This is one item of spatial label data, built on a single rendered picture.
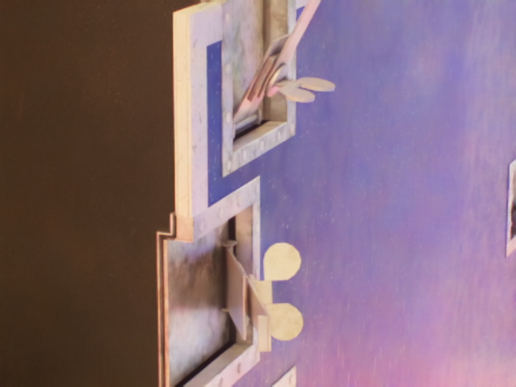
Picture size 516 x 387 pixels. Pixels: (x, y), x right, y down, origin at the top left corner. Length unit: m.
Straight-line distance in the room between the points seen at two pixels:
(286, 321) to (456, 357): 0.60
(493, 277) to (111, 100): 0.59
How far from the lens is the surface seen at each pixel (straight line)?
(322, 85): 1.12
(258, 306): 1.05
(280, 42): 1.10
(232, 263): 1.10
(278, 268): 1.10
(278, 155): 1.16
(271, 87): 1.10
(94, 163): 2.19
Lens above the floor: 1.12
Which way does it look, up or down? 15 degrees down
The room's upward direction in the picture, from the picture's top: straight up
